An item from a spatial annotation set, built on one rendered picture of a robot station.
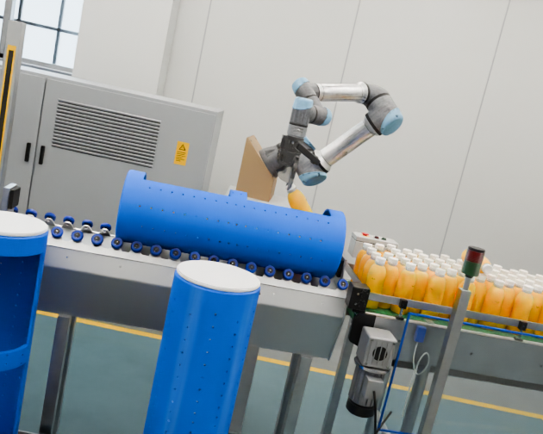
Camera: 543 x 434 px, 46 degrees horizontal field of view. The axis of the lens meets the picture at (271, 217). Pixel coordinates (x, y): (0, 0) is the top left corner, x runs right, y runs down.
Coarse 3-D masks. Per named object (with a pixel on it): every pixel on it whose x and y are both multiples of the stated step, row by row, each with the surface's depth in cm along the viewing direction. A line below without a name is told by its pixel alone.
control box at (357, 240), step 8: (352, 232) 300; (360, 232) 301; (352, 240) 298; (360, 240) 292; (368, 240) 292; (376, 240) 292; (384, 240) 294; (392, 240) 299; (352, 248) 295; (360, 248) 292; (384, 248) 293; (352, 256) 293
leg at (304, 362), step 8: (304, 360) 265; (296, 368) 269; (304, 368) 266; (296, 376) 267; (304, 376) 267; (296, 384) 267; (304, 384) 268; (296, 392) 268; (288, 400) 273; (296, 400) 269; (288, 408) 270; (296, 408) 270; (288, 416) 270; (296, 416) 270; (288, 424) 271; (288, 432) 272
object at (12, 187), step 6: (6, 186) 247; (12, 186) 249; (6, 192) 245; (12, 192) 246; (18, 192) 252; (6, 198) 245; (12, 198) 246; (18, 198) 254; (6, 204) 246; (12, 204) 247; (0, 210) 246; (6, 210) 246; (12, 210) 254
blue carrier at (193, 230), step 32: (128, 192) 242; (160, 192) 245; (192, 192) 248; (128, 224) 243; (160, 224) 243; (192, 224) 244; (224, 224) 246; (256, 224) 247; (288, 224) 250; (320, 224) 252; (224, 256) 253; (256, 256) 251; (288, 256) 251; (320, 256) 252
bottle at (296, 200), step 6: (288, 192) 258; (294, 192) 258; (300, 192) 258; (288, 198) 259; (294, 198) 257; (300, 198) 257; (294, 204) 258; (300, 204) 257; (306, 204) 259; (306, 210) 258
